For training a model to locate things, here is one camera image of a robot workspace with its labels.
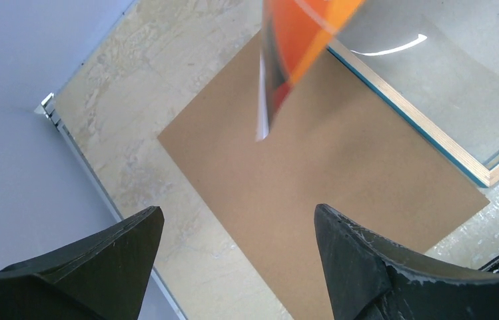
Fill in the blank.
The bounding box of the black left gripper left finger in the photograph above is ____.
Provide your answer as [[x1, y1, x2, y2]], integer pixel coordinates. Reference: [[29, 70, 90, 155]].
[[0, 206, 165, 319]]

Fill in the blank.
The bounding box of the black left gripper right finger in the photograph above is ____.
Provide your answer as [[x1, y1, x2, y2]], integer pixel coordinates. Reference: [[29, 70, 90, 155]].
[[314, 204, 499, 319]]

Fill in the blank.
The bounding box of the brown backing board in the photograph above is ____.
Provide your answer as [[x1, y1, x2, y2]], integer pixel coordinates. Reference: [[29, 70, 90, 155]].
[[159, 34, 488, 319]]

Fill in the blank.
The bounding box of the blue wooden picture frame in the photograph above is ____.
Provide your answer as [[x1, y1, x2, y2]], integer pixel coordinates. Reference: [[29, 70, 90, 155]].
[[328, 39, 499, 188]]

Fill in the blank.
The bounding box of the hot air balloon photo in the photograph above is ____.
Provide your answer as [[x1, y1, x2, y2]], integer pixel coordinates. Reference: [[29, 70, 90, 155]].
[[256, 0, 363, 141]]

